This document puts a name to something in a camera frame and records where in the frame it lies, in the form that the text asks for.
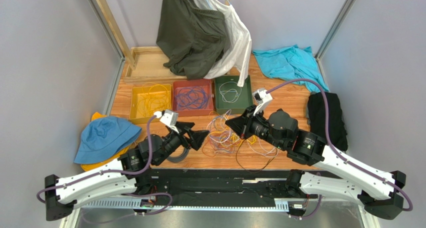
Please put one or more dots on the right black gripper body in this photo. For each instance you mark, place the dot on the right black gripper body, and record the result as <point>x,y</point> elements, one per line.
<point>248,120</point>

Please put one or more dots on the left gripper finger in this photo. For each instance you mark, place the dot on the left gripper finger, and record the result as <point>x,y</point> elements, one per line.
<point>184,126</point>
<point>197,138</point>

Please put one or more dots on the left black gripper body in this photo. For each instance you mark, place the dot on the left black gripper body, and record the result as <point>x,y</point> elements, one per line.
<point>172,142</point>

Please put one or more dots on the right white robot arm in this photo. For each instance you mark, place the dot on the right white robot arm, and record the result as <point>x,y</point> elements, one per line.
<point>379,192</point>

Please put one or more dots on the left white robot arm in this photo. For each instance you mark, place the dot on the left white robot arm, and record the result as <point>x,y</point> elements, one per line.
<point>127,175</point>

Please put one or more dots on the green plastic bin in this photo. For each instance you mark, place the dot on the green plastic bin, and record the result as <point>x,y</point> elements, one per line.
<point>229,97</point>

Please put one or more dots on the red plastic bin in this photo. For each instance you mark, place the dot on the red plastic bin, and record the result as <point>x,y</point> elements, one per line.
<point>192,97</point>

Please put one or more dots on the yellow plastic bin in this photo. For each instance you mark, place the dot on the yellow plastic bin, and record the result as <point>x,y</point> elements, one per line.
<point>147,99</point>

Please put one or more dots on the blue bucket hat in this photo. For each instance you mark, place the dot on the blue bucket hat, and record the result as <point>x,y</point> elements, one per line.
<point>104,137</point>

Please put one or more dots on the white hanging shirt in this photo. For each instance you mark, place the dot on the white hanging shirt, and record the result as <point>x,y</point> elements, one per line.
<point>237,55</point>

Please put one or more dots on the turquoise cloth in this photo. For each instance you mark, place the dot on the turquoise cloth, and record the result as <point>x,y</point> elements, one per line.
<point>289,63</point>

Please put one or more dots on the dark green hanging garment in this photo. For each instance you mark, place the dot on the dark green hanging garment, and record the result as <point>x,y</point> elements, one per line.
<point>192,38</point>

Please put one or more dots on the yellow cloth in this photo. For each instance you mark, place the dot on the yellow cloth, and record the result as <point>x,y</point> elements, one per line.
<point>91,166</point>

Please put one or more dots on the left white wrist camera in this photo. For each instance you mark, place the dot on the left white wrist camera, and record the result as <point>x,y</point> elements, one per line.
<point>168,118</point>

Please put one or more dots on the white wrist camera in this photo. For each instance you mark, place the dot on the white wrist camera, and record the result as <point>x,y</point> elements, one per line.
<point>263,99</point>
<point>168,118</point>

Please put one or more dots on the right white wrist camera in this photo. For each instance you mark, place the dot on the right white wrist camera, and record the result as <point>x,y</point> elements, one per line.
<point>263,99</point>

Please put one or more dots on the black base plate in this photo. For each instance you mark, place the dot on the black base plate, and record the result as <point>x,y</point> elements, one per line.
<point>218,187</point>

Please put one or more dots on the wooden tray frame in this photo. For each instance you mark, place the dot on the wooden tray frame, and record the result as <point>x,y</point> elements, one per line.
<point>149,67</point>

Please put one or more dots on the slotted metal rail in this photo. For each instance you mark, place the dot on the slotted metal rail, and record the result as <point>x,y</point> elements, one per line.
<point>278,205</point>

